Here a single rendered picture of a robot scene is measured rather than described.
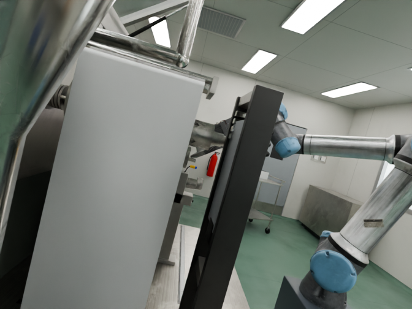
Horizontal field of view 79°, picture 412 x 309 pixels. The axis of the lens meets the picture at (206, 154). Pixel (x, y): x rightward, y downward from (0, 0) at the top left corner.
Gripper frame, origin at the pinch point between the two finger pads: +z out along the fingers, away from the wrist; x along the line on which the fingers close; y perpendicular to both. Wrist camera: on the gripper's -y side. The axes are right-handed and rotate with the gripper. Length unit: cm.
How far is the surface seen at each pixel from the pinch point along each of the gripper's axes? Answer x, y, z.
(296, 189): -448, -214, -174
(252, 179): 45.0, -2.8, -7.7
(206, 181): -448, -108, 3
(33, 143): 28.3, 21.2, 30.7
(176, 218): 7.2, -14.9, 13.9
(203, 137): 30.2, 6.6, -3.9
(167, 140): 37.3, 9.4, 3.2
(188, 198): 8.0, -10.3, 7.4
